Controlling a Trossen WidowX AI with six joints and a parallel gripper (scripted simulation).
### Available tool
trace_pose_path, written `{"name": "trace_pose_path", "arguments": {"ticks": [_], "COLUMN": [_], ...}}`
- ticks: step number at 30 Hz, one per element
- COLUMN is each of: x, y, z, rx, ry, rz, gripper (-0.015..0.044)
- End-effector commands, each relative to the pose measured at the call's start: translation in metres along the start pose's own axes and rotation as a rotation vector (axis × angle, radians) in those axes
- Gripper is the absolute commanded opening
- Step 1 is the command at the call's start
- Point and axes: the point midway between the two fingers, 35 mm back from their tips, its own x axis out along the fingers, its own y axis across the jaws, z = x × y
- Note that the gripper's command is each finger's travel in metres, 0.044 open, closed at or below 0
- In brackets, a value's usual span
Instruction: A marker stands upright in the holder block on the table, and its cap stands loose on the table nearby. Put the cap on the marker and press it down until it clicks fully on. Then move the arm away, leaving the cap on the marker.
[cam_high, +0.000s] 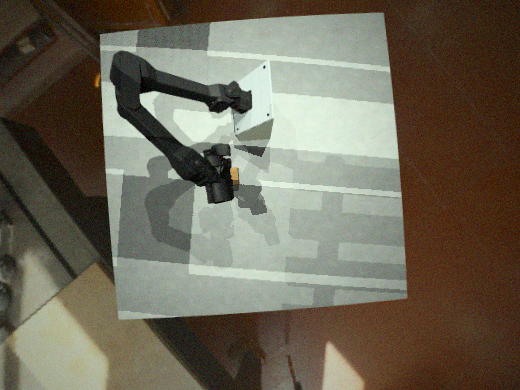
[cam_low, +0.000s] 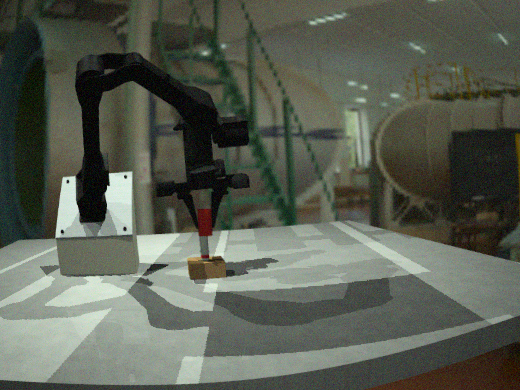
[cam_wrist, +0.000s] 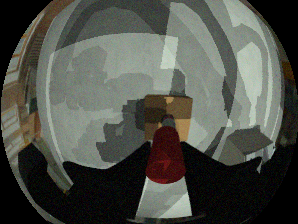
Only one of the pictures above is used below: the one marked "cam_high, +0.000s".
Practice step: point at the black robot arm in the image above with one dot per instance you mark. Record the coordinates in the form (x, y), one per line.
(132, 75)

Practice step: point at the brown wooden block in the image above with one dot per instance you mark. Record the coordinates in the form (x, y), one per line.
(235, 175)

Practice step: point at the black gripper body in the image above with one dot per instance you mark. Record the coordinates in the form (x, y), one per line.
(224, 150)

